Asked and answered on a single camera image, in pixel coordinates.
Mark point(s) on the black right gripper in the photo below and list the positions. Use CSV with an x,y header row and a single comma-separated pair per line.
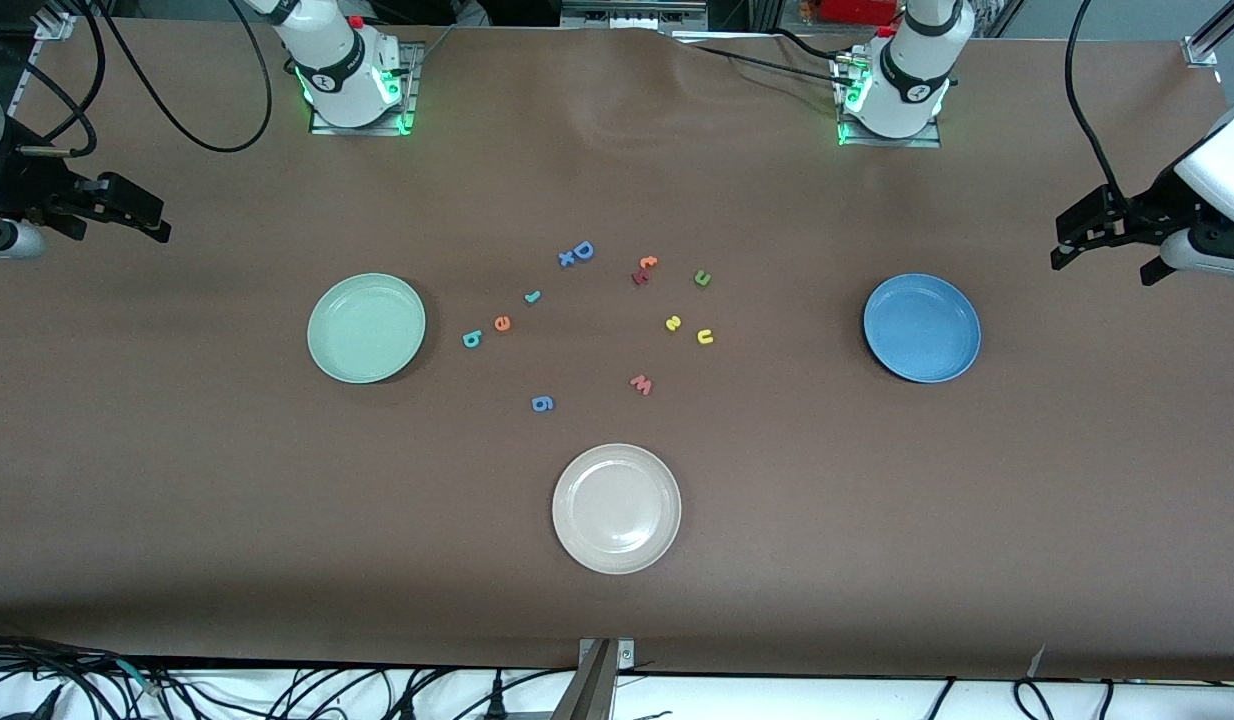
x,y
19,183

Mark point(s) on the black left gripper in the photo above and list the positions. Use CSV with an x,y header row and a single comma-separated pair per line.
x,y
1155,209

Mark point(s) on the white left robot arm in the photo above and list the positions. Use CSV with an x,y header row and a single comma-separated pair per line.
x,y
912,70

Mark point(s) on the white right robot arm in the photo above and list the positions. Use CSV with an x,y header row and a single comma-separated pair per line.
x,y
337,60

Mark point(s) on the blue round plate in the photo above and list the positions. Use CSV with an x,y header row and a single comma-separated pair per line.
x,y
922,328

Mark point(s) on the light green round plate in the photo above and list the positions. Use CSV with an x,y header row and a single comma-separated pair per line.
x,y
367,330

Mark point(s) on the brown table cover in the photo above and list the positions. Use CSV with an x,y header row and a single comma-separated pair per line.
x,y
177,500

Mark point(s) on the red box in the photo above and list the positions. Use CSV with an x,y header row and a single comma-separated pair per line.
x,y
857,8

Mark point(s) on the white paper scrap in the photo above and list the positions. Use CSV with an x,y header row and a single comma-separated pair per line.
x,y
1037,660

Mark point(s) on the blue foam letter D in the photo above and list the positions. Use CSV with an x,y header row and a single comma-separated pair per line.
x,y
583,250

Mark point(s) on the pink foam letter w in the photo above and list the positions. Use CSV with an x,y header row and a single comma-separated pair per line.
x,y
641,384

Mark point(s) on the grey metal rack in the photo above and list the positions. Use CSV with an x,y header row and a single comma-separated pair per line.
x,y
627,12

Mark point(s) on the beige round plate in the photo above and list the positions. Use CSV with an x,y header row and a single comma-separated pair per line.
x,y
617,510

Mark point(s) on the aluminium frame rail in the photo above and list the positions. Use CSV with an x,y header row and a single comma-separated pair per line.
x,y
19,85

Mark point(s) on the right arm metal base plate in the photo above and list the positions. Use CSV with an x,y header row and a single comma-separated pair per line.
x,y
367,131

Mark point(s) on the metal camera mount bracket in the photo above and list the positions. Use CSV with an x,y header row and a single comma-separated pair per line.
x,y
592,690

